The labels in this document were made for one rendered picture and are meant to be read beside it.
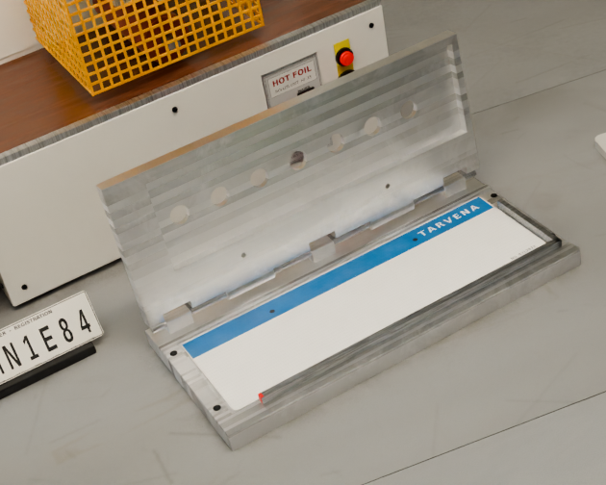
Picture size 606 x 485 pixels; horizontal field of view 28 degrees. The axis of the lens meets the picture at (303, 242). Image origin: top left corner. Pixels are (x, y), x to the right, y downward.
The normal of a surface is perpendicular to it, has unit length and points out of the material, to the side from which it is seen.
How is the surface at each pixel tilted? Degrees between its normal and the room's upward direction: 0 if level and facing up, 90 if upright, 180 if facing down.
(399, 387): 0
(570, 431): 0
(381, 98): 83
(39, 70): 0
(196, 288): 83
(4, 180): 90
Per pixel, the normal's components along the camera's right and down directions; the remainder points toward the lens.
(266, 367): -0.16, -0.79
